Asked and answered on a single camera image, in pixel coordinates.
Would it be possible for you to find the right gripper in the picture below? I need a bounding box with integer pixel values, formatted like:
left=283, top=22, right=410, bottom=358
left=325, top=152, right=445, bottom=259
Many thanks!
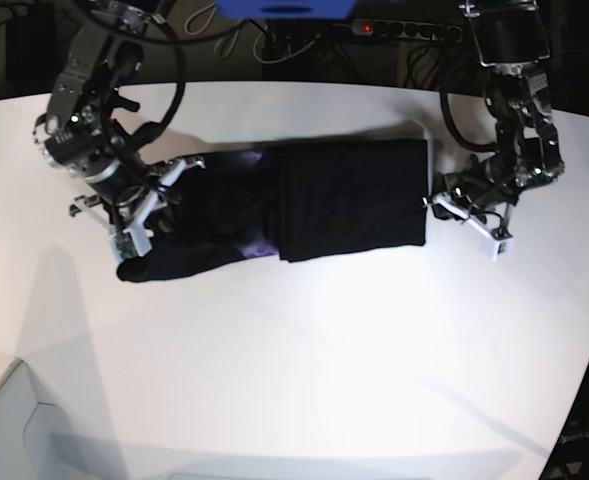
left=69, top=155, right=206, bottom=242

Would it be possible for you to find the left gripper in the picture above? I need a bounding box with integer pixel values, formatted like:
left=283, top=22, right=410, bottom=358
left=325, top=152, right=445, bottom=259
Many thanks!
left=423, top=172, right=519, bottom=247

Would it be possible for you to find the black t-shirt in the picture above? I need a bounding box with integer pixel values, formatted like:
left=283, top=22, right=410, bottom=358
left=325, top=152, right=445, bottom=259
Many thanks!
left=116, top=139, right=428, bottom=283

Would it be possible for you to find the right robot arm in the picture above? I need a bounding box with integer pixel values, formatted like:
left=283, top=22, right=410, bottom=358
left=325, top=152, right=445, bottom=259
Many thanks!
left=33, top=1, right=205, bottom=262

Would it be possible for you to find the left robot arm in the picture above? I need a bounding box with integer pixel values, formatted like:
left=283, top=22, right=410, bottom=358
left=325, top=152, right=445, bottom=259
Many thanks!
left=424, top=1, right=565, bottom=259

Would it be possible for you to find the black power strip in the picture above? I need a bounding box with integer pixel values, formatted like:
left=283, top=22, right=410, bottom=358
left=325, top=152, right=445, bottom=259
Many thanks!
left=350, top=19, right=463, bottom=44

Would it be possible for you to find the white bin bottom left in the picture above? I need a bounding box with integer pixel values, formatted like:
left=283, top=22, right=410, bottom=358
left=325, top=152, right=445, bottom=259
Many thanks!
left=0, top=357, right=125, bottom=480

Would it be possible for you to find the blue box overhead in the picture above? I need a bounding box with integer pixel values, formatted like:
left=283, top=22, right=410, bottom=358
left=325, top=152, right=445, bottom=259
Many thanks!
left=216, top=0, right=356, bottom=19

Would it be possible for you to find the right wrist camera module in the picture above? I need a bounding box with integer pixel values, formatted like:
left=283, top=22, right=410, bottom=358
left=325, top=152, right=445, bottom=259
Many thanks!
left=108, top=229, right=152, bottom=264

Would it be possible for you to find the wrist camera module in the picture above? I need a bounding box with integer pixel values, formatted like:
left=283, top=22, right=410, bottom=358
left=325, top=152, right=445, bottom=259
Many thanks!
left=108, top=229, right=152, bottom=264
left=484, top=233, right=513, bottom=261

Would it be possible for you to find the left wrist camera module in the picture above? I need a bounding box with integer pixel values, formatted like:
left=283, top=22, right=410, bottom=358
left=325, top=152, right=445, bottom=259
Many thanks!
left=484, top=233, right=513, bottom=261

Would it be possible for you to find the white coiled cable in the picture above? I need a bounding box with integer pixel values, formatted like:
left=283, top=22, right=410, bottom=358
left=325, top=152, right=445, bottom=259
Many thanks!
left=183, top=4, right=255, bottom=59

